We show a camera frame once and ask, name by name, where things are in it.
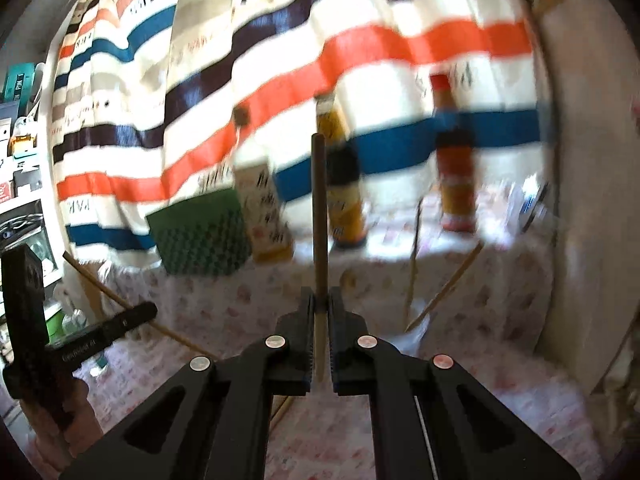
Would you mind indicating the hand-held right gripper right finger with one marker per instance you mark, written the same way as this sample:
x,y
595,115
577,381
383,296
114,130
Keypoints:
x,y
342,340

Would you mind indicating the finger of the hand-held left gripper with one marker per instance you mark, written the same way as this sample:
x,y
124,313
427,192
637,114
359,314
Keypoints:
x,y
110,327

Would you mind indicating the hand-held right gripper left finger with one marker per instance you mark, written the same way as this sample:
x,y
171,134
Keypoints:
x,y
300,340

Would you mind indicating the person's left forearm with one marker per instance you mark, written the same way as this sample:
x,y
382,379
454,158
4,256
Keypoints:
x,y
85,420

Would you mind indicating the printed tablecloth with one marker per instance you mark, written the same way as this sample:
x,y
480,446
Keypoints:
x,y
225,300

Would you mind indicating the green checkered box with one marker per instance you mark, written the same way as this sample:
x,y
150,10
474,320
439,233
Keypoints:
x,y
200,235

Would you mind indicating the cooking wine bottle white label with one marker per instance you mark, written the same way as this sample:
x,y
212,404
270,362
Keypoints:
x,y
262,210

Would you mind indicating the red cap sauce bottle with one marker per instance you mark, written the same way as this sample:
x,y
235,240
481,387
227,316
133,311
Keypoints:
x,y
454,175

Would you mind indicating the white round device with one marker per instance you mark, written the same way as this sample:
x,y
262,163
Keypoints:
x,y
532,205

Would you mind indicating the striped curtain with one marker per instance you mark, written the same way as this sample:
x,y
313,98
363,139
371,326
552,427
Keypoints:
x,y
350,50

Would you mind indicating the white board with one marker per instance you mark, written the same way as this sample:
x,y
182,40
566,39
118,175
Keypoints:
x,y
590,160

